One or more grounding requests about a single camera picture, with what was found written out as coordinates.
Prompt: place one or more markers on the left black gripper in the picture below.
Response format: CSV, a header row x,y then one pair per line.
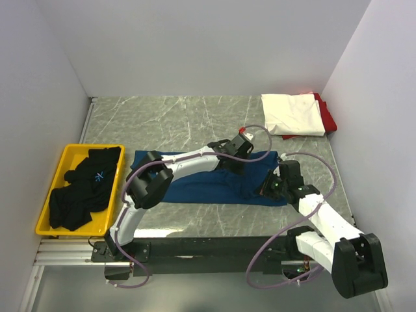
x,y
238,171

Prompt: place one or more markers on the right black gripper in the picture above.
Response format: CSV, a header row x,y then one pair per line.
x,y
264,190

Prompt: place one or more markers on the blue t-shirt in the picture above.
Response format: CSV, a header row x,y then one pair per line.
x,y
221,186

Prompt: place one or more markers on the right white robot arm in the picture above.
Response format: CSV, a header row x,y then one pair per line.
x,y
354,259

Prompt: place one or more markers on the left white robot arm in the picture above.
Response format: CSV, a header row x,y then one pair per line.
x,y
149,182

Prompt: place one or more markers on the folded white t-shirt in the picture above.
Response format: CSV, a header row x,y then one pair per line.
x,y
292,115

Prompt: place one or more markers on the folded red t-shirt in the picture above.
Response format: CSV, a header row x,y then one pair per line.
x,y
327,120

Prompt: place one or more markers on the black base bar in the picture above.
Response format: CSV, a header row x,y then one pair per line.
x,y
192,255

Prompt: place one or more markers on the yellow plastic tray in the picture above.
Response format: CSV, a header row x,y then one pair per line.
x,y
72,155

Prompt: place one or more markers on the black t-shirt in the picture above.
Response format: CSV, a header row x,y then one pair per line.
x,y
88,190

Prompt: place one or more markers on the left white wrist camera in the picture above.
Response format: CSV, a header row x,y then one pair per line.
x,y
246,134

